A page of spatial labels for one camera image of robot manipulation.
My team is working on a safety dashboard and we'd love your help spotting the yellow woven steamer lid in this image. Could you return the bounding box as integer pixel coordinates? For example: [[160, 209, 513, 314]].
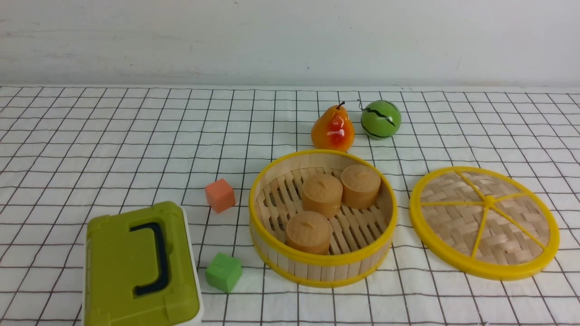
[[409, 166, 560, 281]]

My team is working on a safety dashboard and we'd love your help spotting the yellow bamboo steamer basket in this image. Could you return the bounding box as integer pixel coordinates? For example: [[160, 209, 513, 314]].
[[248, 150, 398, 288]]

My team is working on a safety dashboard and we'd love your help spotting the brown bun middle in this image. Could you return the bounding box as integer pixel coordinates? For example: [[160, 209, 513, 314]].
[[302, 173, 343, 219]]

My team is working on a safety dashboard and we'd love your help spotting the brown bun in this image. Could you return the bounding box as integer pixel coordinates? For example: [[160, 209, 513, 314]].
[[302, 173, 343, 219], [285, 211, 332, 254], [340, 164, 381, 209]]

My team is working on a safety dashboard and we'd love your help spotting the orange toy pear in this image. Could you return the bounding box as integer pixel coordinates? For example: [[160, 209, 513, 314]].
[[310, 101, 356, 152]]

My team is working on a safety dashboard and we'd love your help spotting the brown bun front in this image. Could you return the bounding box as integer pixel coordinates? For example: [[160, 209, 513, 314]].
[[285, 211, 332, 254]]

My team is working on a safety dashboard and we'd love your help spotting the brown bun back right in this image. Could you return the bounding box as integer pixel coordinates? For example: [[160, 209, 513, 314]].
[[340, 164, 381, 209]]

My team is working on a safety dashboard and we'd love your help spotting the orange foam cube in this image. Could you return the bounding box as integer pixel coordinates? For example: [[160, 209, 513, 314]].
[[205, 179, 236, 213]]

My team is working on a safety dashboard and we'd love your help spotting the green toy watermelon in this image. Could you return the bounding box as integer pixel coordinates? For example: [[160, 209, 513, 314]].
[[361, 100, 401, 139]]

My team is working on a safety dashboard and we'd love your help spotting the green foam cube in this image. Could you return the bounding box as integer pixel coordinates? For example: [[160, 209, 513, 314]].
[[205, 252, 242, 293]]

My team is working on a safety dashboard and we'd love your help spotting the green lidded storage box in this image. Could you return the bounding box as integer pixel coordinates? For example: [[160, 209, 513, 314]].
[[82, 201, 204, 326]]

